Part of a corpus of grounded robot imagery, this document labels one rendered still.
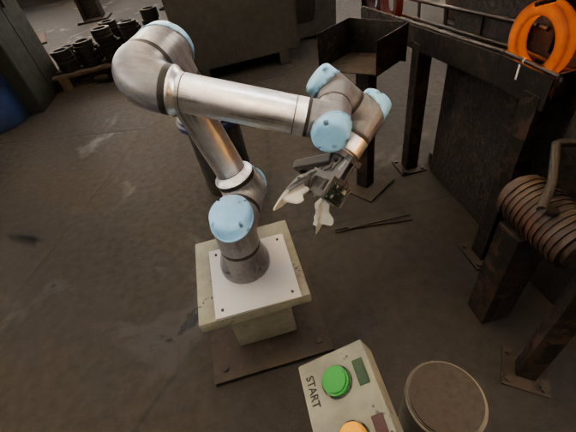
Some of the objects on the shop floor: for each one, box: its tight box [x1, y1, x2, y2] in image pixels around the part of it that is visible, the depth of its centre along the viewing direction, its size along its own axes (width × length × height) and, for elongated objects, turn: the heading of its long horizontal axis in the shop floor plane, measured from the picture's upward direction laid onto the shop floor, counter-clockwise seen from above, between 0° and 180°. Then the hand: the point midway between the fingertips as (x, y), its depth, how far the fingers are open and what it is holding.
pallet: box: [49, 5, 159, 94], centre depth 363 cm, size 120×81×44 cm
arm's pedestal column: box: [211, 259, 334, 387], centre depth 118 cm, size 40×40×26 cm
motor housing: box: [468, 175, 576, 324], centre depth 95 cm, size 13×22×54 cm, turn 20°
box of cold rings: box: [161, 0, 300, 77], centre depth 309 cm, size 103×83×79 cm
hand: (293, 222), depth 83 cm, fingers open, 14 cm apart
